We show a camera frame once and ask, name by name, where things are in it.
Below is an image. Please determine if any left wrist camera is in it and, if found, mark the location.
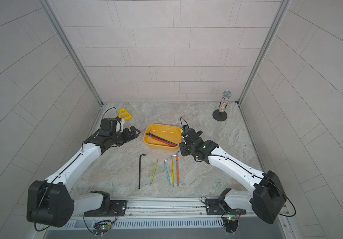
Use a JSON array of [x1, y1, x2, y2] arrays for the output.
[[99, 117, 125, 133]]

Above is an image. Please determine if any blue hex key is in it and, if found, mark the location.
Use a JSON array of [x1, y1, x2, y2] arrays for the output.
[[164, 159, 171, 185]]

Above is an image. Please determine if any black hex key left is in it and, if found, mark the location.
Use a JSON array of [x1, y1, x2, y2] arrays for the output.
[[138, 153, 147, 189]]

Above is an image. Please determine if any right circuit board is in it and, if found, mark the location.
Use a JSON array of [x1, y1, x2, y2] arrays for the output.
[[221, 217, 239, 234]]

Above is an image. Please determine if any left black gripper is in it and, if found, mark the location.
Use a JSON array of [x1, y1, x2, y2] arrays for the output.
[[109, 125, 142, 145]]

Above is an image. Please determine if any long black hex key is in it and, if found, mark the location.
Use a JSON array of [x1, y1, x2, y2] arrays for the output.
[[146, 131, 177, 147]]

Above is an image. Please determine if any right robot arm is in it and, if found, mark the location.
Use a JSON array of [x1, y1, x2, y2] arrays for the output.
[[179, 133, 289, 224]]

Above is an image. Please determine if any glitter microphone on stand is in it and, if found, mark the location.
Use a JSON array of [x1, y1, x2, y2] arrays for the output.
[[212, 90, 232, 121]]

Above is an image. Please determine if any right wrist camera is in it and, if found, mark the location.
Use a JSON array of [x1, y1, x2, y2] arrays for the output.
[[181, 124, 203, 142]]

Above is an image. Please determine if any yellow hex key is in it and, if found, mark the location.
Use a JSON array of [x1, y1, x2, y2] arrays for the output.
[[170, 154, 176, 186]]

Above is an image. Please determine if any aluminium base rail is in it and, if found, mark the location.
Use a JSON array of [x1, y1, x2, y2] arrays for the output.
[[66, 196, 291, 221]]

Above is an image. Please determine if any green hex key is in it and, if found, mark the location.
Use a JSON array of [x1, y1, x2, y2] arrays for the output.
[[146, 159, 158, 186]]

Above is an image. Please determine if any circuit board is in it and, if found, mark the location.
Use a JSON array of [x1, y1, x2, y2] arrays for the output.
[[221, 217, 239, 234], [93, 220, 112, 237]]

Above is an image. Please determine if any orange hex key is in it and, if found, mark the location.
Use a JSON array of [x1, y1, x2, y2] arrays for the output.
[[176, 151, 181, 187]]

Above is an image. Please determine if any red hex key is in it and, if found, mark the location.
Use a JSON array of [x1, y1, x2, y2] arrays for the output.
[[149, 135, 177, 147]]

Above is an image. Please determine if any yellow triangular plastic stand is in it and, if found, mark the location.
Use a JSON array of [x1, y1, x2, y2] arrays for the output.
[[118, 108, 132, 121]]

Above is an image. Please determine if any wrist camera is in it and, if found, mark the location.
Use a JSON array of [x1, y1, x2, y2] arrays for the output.
[[181, 124, 203, 142], [99, 117, 125, 133]]

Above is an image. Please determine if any left circuit board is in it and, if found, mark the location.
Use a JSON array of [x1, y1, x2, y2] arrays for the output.
[[93, 220, 112, 237]]

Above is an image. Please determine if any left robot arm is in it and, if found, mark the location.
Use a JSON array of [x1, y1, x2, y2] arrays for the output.
[[26, 126, 141, 228]]

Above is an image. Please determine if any yellow plastic storage box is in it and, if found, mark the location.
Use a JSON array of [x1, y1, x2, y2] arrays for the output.
[[143, 123, 182, 150]]

